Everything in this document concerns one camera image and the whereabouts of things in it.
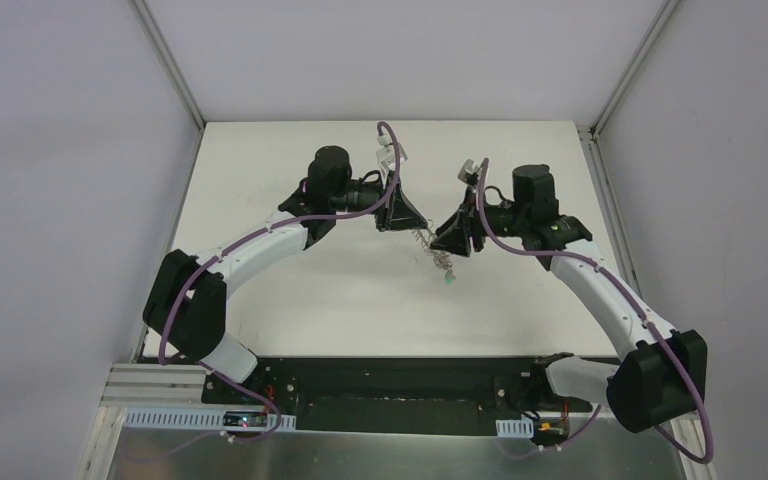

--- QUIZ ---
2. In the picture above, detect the metal disc with key rings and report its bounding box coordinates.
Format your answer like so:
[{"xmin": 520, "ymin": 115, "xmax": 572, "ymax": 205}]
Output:
[{"xmin": 411, "ymin": 226, "xmax": 457, "ymax": 280}]

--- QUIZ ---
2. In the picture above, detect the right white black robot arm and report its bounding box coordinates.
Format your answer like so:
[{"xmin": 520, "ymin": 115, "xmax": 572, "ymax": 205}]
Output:
[{"xmin": 431, "ymin": 160, "xmax": 707, "ymax": 433}]

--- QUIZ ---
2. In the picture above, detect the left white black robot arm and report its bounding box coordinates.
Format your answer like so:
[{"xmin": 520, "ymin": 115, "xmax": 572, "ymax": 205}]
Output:
[{"xmin": 142, "ymin": 144, "xmax": 427, "ymax": 405}]

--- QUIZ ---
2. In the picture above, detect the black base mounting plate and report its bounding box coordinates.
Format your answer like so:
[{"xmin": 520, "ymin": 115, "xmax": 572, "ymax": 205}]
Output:
[{"xmin": 201, "ymin": 356, "xmax": 592, "ymax": 436}]

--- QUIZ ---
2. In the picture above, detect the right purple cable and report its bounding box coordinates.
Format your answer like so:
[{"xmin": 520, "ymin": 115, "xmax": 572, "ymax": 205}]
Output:
[{"xmin": 475, "ymin": 157, "xmax": 717, "ymax": 465}]

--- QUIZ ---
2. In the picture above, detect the purple cable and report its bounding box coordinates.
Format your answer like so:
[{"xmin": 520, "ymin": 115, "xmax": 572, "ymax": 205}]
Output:
[
  {"xmin": 118, "ymin": 120, "xmax": 404, "ymax": 462},
  {"xmin": 475, "ymin": 157, "xmax": 717, "ymax": 465}
]

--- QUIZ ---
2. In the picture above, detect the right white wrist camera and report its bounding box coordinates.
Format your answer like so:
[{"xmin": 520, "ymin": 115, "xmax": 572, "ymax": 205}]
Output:
[{"xmin": 457, "ymin": 159, "xmax": 481, "ymax": 187}]

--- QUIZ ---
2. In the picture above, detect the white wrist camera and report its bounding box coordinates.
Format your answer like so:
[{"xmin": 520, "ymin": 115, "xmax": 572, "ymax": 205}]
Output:
[
  {"xmin": 376, "ymin": 135, "xmax": 407, "ymax": 180},
  {"xmin": 457, "ymin": 159, "xmax": 481, "ymax": 187}
]

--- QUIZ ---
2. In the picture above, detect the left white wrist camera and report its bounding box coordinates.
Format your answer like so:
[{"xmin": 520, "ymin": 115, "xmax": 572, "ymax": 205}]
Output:
[{"xmin": 376, "ymin": 135, "xmax": 407, "ymax": 180}]

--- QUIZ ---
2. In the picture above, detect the right white slotted cable duct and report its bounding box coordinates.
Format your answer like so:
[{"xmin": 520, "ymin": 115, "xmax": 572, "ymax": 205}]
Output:
[{"xmin": 495, "ymin": 416, "xmax": 534, "ymax": 439}]

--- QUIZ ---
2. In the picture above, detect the white slotted cable duct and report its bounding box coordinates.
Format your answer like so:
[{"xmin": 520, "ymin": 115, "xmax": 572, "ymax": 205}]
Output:
[
  {"xmin": 123, "ymin": 407, "xmax": 297, "ymax": 433},
  {"xmin": 495, "ymin": 416, "xmax": 534, "ymax": 439}
]

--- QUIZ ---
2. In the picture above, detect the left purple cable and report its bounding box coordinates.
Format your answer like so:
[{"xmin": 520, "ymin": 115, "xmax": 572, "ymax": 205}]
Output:
[{"xmin": 118, "ymin": 120, "xmax": 404, "ymax": 462}]

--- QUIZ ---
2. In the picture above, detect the left white slotted cable duct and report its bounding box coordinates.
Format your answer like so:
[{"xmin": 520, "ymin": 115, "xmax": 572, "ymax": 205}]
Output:
[{"xmin": 123, "ymin": 407, "xmax": 297, "ymax": 433}]

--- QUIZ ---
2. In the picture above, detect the left aluminium frame post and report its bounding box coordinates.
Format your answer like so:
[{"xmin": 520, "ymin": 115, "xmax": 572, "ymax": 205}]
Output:
[{"xmin": 128, "ymin": 0, "xmax": 207, "ymax": 133}]

